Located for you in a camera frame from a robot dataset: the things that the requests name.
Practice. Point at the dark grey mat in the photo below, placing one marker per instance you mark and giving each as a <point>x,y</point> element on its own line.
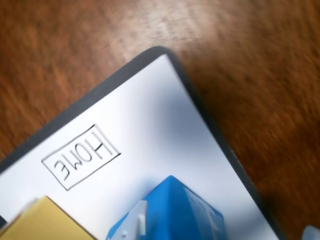
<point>201,105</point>

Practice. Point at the yellow box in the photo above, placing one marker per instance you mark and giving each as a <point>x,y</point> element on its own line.
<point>45,220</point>

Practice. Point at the blue box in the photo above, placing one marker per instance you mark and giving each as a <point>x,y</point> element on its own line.
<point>180,207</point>

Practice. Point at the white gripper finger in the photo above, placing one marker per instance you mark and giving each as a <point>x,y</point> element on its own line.
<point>312,235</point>
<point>136,220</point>

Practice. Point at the white paper sheet marked home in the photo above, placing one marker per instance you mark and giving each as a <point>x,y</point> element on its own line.
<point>137,112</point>

